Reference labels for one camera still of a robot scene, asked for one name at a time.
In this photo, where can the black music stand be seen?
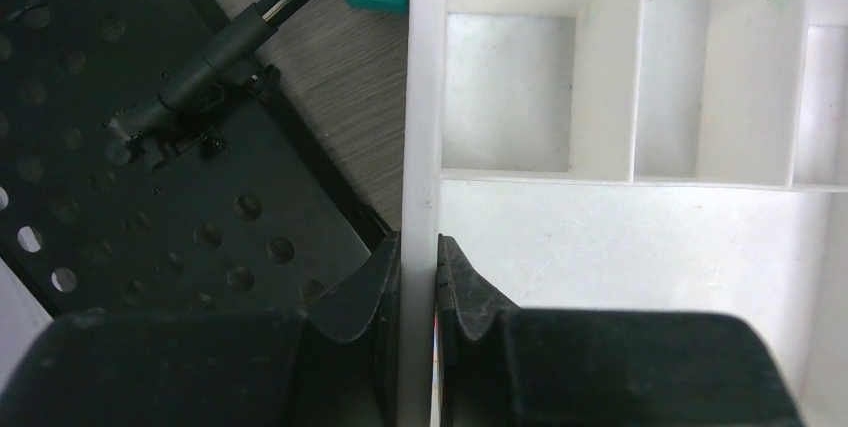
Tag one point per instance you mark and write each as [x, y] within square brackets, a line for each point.
[150, 160]

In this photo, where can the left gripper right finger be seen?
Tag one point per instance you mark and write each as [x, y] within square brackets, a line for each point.
[504, 365]

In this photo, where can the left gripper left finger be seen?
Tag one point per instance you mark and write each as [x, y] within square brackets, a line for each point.
[331, 364]

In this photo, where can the white plastic drawer organizer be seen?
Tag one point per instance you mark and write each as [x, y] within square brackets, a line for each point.
[634, 155]

